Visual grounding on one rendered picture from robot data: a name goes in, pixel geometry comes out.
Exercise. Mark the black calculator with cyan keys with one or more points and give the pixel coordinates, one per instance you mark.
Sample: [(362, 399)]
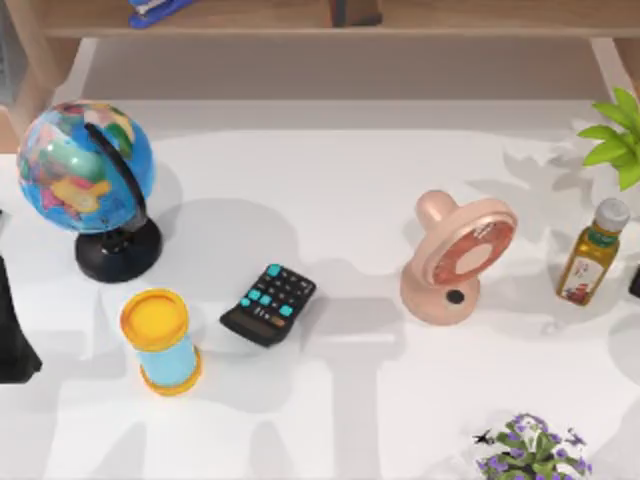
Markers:
[(270, 305)]

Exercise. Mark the pink desk fan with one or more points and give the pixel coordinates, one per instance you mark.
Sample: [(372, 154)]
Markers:
[(450, 265)]

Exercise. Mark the yellow and blue hourglass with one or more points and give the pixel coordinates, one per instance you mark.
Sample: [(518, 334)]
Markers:
[(160, 340)]

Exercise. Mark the wooden shelf unit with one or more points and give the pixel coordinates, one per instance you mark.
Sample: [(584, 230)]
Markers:
[(320, 27)]

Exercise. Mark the dark brown book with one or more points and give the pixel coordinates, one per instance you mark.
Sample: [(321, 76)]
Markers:
[(356, 11)]

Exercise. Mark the blue globe on black stand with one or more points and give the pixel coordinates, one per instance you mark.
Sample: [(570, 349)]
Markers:
[(75, 165)]

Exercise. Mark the yellow oil bottle grey cap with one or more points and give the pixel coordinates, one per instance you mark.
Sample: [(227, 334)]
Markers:
[(587, 260)]

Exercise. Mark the blue stapler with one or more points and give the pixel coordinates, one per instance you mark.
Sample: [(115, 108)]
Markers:
[(155, 9)]

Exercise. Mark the purple flowering plant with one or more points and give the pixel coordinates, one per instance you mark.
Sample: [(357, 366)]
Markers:
[(532, 450)]

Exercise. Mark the green leafy plant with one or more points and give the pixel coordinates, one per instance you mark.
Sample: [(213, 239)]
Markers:
[(617, 145)]

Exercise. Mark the black object at edge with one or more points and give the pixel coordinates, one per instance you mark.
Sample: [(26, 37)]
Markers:
[(635, 282)]

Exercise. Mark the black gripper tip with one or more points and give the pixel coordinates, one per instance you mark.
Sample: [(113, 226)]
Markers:
[(12, 330)]

